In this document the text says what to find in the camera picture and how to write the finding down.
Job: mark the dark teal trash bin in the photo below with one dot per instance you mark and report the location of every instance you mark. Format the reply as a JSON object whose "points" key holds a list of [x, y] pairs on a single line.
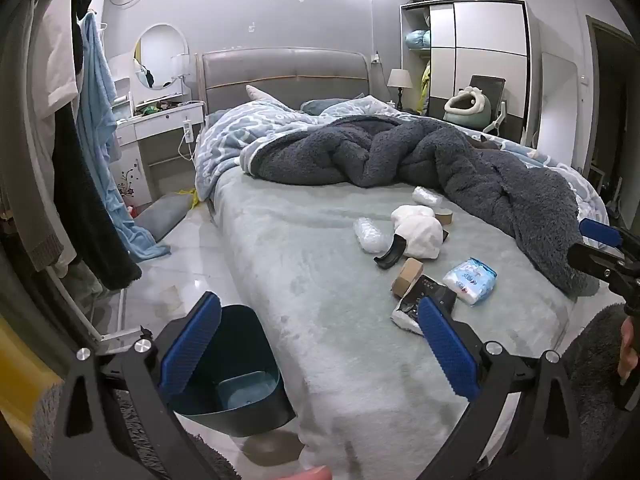
{"points": [[250, 335]]}

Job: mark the brown tape roll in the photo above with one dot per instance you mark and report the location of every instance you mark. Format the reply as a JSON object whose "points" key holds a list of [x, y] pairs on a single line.
{"points": [[445, 216]]}

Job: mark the white fluffy cloth wad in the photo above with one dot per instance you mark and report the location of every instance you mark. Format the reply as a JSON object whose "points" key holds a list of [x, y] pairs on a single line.
{"points": [[420, 237]]}

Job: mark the white vanity table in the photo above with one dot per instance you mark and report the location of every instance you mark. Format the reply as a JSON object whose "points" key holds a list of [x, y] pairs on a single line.
{"points": [[160, 120]]}

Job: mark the bedside table lamp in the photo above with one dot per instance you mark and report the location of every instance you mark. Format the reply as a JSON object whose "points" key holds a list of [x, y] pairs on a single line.
{"points": [[400, 80]]}

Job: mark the white wardrobe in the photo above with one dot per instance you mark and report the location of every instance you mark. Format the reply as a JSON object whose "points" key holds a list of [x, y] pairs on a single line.
{"points": [[480, 25]]}

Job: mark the grey floor cushion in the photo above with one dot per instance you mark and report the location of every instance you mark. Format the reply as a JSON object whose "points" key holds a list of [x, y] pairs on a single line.
{"points": [[162, 215]]}

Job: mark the metal clothes rack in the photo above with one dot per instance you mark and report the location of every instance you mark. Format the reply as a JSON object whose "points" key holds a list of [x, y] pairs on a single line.
{"points": [[115, 335]]}

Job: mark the black curved plastic piece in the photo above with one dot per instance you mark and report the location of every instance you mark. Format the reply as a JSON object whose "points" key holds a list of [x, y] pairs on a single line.
{"points": [[387, 260]]}

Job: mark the white pillow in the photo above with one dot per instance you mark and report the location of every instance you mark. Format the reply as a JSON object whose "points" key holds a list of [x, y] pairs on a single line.
{"points": [[260, 94]]}

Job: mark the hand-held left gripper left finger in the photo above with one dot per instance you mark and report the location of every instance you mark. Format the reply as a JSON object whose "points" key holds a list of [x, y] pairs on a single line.
{"points": [[192, 345]]}

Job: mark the round mirror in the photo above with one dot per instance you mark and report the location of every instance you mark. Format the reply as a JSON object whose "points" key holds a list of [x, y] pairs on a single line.
{"points": [[160, 55]]}

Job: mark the blue white tissue packet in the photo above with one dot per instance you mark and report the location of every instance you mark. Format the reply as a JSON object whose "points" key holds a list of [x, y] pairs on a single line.
{"points": [[470, 280]]}

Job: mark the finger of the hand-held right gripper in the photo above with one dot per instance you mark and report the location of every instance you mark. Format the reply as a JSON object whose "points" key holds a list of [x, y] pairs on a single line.
{"points": [[599, 232], [595, 260]]}

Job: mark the olive knit sweater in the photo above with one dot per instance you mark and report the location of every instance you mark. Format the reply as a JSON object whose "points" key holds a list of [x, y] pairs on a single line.
{"points": [[25, 185]]}

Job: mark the teal pillow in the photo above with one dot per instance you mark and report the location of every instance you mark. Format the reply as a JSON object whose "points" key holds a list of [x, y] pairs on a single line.
{"points": [[320, 106]]}

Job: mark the blue patterned duvet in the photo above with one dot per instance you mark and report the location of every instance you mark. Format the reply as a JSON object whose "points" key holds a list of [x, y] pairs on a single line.
{"points": [[235, 130]]}

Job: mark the light blue robe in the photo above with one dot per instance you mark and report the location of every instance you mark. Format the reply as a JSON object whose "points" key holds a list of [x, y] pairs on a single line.
{"points": [[97, 125]]}

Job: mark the plush pet bed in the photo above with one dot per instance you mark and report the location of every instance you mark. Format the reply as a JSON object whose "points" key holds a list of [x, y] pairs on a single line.
{"points": [[467, 107]]}

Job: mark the white hanging shirt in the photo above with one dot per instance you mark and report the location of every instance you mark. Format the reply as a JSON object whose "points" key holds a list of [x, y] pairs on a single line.
{"points": [[55, 65]]}

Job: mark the grey upholstered bed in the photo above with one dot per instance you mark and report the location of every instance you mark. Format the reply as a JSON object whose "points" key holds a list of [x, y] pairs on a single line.
{"points": [[280, 75]]}

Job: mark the dark grey fleece blanket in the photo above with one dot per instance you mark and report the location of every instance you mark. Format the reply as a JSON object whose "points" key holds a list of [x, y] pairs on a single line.
{"points": [[525, 200]]}

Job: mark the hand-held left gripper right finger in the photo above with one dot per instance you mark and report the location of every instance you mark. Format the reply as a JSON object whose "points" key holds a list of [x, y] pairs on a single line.
{"points": [[447, 355]]}

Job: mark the folded light blue bedding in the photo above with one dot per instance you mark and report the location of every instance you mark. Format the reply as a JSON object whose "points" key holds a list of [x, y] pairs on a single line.
{"points": [[417, 40]]}

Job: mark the dark door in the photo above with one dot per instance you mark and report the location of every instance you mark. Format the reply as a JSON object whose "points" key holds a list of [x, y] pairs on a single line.
{"points": [[612, 110]]}

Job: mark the small cardboard box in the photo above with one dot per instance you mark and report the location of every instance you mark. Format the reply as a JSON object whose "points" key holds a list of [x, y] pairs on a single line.
{"points": [[406, 277]]}

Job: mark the white power strip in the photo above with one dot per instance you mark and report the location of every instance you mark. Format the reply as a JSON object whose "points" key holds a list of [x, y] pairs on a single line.
{"points": [[188, 131]]}

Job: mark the person's right forearm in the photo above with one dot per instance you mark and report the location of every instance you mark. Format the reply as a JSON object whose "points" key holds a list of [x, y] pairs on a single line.
{"points": [[597, 350]]}

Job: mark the person's left hand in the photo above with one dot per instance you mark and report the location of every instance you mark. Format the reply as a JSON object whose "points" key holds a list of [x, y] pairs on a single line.
{"points": [[307, 473]]}

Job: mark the black hanging garment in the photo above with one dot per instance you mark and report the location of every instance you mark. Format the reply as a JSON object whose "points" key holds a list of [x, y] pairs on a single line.
{"points": [[85, 200]]}

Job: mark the grey chair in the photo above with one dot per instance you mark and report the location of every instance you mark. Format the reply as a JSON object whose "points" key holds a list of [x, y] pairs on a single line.
{"points": [[492, 86]]}

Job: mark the person's right hand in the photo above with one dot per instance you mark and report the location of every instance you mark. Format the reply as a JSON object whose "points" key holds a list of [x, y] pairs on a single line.
{"points": [[627, 355]]}

